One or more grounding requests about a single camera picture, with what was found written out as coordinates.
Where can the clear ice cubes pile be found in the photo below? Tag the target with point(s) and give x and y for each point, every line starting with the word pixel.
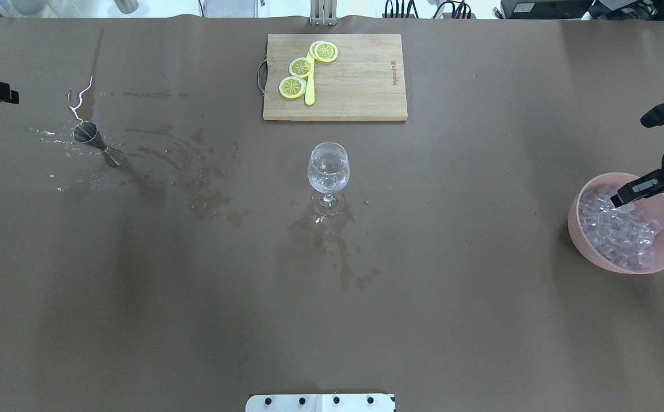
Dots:
pixel 624 236

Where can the lemon slice under top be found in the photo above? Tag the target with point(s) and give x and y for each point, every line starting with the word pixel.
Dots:
pixel 312 49

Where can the middle lemon slice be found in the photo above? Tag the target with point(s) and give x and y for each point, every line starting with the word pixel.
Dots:
pixel 301 67

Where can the clear wine glass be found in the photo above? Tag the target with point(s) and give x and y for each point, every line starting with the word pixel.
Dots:
pixel 328 172

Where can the yellow plastic knife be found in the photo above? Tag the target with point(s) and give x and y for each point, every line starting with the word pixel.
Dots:
pixel 310 93

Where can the pink bowl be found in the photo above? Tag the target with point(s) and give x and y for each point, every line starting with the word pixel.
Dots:
pixel 653 206

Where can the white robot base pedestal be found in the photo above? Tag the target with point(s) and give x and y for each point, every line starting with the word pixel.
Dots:
pixel 322 402

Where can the aluminium frame post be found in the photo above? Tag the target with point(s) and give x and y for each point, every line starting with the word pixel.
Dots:
pixel 323 13

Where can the bamboo cutting board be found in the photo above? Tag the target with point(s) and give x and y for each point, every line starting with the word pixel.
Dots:
pixel 366 82

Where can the lemon slice near handle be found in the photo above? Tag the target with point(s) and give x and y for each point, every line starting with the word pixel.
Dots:
pixel 292 87

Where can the steel measuring jigger cup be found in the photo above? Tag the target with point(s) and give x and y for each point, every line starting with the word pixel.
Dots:
pixel 88 133

